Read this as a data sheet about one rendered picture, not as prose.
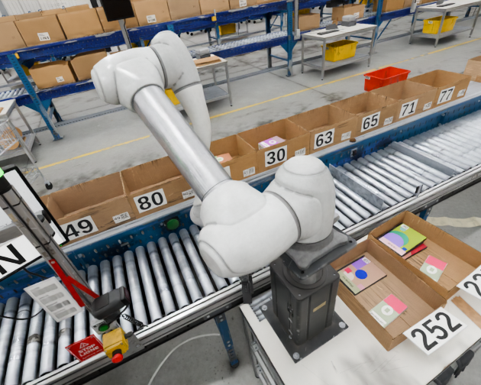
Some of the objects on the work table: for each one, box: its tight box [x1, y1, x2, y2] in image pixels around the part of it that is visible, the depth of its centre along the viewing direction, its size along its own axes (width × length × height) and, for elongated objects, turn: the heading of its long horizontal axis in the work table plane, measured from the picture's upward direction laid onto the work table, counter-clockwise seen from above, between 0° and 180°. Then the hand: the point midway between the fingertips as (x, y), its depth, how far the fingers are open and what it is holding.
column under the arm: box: [259, 258, 349, 364], centre depth 107 cm, size 26×26×33 cm
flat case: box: [337, 255, 387, 296], centre depth 128 cm, size 14×19×2 cm
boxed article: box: [420, 255, 447, 282], centre depth 125 cm, size 8×16×2 cm, turn 142°
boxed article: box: [369, 294, 408, 328], centre depth 113 cm, size 8×16×2 cm, turn 130°
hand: (248, 295), depth 104 cm, fingers open, 13 cm apart
